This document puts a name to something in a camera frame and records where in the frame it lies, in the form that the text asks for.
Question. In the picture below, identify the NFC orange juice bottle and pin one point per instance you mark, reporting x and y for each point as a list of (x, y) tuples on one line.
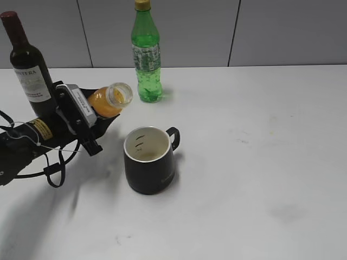
[(111, 100)]

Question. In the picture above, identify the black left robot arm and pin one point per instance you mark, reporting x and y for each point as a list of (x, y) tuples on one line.
[(20, 145)]

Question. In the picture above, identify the green soda bottle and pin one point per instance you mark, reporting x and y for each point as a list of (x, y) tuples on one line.
[(145, 40)]

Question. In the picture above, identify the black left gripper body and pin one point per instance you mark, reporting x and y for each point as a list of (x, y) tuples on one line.
[(61, 134)]

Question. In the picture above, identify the black mug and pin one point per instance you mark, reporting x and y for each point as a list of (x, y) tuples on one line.
[(149, 158)]

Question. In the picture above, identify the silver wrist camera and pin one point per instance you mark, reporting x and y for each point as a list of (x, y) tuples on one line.
[(76, 111)]

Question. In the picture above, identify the red wine bottle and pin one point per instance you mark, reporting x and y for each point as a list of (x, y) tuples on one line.
[(29, 67)]

